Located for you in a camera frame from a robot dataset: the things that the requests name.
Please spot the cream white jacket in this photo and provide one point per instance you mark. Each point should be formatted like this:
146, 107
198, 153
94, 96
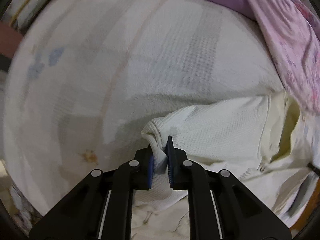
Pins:
267, 142

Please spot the white patterned bed sheet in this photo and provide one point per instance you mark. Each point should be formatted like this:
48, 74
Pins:
90, 74

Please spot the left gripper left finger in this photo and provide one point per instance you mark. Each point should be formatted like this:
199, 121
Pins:
100, 205

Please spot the purple floral quilt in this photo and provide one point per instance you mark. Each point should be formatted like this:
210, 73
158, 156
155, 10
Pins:
291, 32

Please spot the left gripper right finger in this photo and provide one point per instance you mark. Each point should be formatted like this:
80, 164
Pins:
220, 206

